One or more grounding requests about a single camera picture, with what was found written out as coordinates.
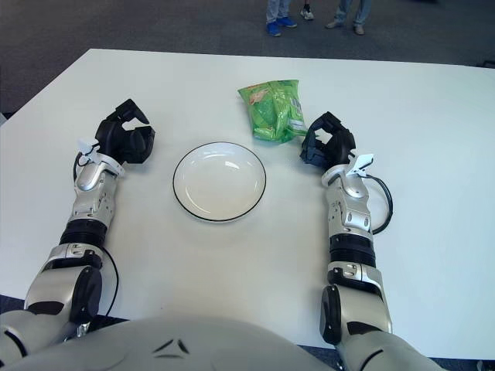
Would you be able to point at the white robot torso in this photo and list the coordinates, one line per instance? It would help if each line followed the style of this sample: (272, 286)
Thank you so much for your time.
(174, 348)

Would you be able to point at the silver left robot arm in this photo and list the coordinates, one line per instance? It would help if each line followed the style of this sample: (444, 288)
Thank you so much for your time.
(89, 201)

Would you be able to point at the person with tan shoes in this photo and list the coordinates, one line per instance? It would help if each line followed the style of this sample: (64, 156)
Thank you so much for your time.
(344, 11)

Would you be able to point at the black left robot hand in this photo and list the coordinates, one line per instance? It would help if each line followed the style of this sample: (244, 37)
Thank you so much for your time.
(116, 135)

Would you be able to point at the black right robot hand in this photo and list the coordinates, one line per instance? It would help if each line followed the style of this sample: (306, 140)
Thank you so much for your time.
(336, 147)

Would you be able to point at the white plate with black rim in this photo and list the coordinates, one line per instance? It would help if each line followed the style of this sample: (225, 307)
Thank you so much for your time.
(219, 181)

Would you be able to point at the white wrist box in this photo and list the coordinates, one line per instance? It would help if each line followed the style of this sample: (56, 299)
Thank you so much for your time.
(361, 164)
(87, 148)

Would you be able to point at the green snack bag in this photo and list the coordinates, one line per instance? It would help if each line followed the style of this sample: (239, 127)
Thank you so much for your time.
(270, 112)

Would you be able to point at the person with black-white sneaker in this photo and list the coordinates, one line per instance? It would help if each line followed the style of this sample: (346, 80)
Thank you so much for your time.
(307, 14)

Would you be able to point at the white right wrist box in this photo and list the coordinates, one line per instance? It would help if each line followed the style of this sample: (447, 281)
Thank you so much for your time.
(361, 164)

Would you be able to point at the person with blue shoes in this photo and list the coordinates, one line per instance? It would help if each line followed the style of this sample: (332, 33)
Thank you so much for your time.
(274, 29)

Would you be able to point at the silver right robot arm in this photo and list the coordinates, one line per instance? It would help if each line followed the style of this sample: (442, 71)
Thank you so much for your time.
(348, 216)

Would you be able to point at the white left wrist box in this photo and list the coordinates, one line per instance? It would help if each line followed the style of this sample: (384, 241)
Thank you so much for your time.
(87, 148)

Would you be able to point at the white desk leg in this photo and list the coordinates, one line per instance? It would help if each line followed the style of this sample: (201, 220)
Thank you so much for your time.
(2, 119)

